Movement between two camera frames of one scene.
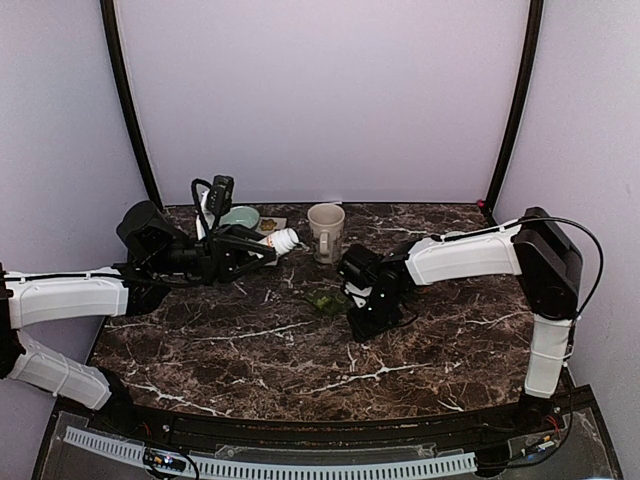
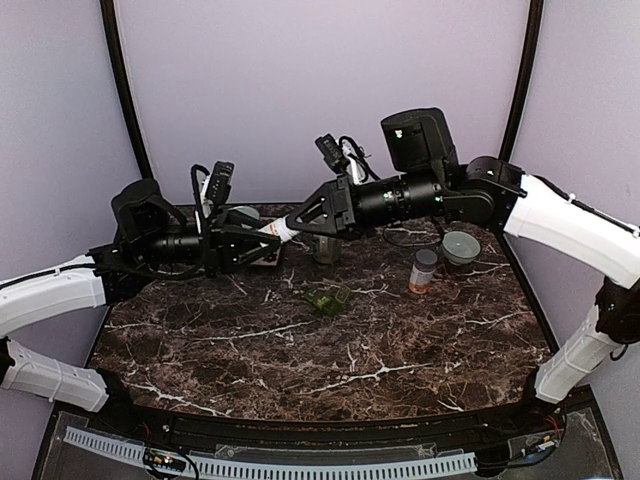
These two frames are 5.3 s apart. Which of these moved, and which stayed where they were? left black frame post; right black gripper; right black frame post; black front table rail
Moved: right black gripper
Stayed: left black frame post; black front table rail; right black frame post
